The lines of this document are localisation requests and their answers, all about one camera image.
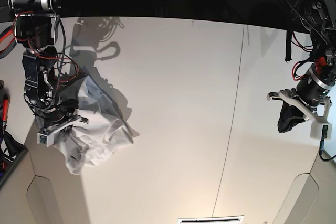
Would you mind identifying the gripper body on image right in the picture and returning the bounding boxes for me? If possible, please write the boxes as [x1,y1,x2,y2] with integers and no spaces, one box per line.
[267,89,331,123]

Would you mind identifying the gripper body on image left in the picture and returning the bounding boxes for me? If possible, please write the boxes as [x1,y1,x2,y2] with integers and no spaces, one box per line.
[36,113,89,135]

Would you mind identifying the white t-shirt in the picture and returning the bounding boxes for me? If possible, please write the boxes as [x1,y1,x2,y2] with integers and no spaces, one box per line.
[53,76,134,175]

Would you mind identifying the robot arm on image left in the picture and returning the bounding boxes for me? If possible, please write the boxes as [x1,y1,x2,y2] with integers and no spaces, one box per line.
[8,0,82,136]

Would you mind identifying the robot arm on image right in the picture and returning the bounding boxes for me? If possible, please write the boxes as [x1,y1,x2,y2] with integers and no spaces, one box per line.
[277,0,335,133]

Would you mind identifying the dark tool bag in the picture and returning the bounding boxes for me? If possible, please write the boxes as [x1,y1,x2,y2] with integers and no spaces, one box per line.
[1,80,28,186]

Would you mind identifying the orange grey pliers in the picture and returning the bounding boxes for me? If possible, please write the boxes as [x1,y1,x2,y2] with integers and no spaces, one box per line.
[0,25,16,59]

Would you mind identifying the white vent grille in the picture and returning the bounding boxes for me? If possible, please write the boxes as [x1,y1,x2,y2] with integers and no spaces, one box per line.
[177,216,244,224]

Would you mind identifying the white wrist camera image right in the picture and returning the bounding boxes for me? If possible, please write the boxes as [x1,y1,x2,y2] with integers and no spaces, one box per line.
[310,121,332,141]

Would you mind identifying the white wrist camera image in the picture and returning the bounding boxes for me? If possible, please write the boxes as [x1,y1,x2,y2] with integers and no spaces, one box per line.
[37,131,55,147]
[310,121,332,141]

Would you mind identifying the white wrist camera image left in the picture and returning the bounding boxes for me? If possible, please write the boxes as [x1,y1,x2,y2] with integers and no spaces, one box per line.
[37,131,55,147]

